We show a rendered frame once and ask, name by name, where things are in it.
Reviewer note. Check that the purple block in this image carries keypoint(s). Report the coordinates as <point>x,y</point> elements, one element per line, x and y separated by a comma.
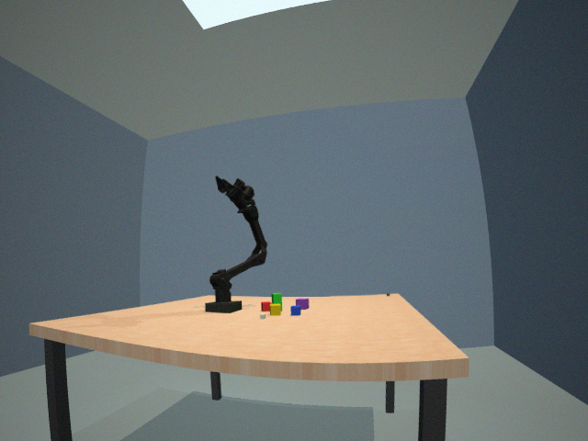
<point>305,303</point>

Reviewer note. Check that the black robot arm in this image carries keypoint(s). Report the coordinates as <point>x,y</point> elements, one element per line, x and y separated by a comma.
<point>220,280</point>

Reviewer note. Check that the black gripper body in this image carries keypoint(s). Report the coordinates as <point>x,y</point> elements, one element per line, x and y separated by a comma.
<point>236,196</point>

